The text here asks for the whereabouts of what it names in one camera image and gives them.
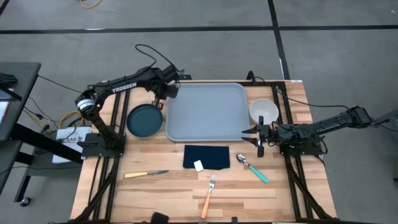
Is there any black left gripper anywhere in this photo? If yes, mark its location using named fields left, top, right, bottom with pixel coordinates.
left=151, top=80, right=181, bottom=111

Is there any grey equipment stand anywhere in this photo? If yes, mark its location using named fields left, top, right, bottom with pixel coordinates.
left=371, top=108, right=398, bottom=133

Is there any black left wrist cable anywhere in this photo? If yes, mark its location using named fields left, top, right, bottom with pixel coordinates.
left=135, top=44, right=177, bottom=71

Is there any black desk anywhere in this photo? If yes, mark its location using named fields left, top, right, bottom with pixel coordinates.
left=0, top=61, right=84, bottom=208

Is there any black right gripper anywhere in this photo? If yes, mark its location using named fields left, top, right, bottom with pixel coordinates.
left=241, top=115, right=278, bottom=158

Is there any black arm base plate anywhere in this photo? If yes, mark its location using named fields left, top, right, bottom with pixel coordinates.
left=81, top=133, right=127, bottom=158
left=279, top=139, right=325, bottom=157

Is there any white printed label sheet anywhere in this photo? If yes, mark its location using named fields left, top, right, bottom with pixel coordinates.
left=52, top=126, right=93, bottom=164

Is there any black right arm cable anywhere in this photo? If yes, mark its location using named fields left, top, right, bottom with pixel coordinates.
left=246, top=70, right=352, bottom=110

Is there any black cable bundle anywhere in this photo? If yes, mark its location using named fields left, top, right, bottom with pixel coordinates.
left=0, top=72, right=19, bottom=90

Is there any white bowl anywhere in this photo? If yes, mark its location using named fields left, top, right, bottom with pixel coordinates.
left=249, top=98, right=280, bottom=126

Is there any yellow cable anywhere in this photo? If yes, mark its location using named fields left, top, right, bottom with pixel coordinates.
left=58, top=110, right=85, bottom=129
left=79, top=0, right=103, bottom=9

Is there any orange-handled fork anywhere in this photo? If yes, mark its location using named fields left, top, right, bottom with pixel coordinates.
left=200, top=174, right=218, bottom=220

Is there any navy cloth napkin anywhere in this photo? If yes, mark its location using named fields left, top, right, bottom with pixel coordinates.
left=182, top=144, right=231, bottom=171

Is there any teal-handled spoon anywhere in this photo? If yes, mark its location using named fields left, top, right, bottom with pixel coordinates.
left=236, top=153, right=269, bottom=184

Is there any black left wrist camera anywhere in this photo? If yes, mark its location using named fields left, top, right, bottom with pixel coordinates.
left=162, top=64, right=182, bottom=79

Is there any yellow-handled knife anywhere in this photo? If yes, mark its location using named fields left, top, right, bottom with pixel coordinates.
left=123, top=169, right=170, bottom=179

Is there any white paper sheet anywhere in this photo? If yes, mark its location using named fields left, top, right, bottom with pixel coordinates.
left=0, top=101, right=9, bottom=125

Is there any black metal table frame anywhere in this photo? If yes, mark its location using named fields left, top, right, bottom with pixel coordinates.
left=70, top=79, right=340, bottom=224

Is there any grey plastic tray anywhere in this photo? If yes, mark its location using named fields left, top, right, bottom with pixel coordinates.
left=164, top=82, right=251, bottom=142

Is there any dark teal plate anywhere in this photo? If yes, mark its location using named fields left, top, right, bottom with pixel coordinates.
left=126, top=103, right=164, bottom=138

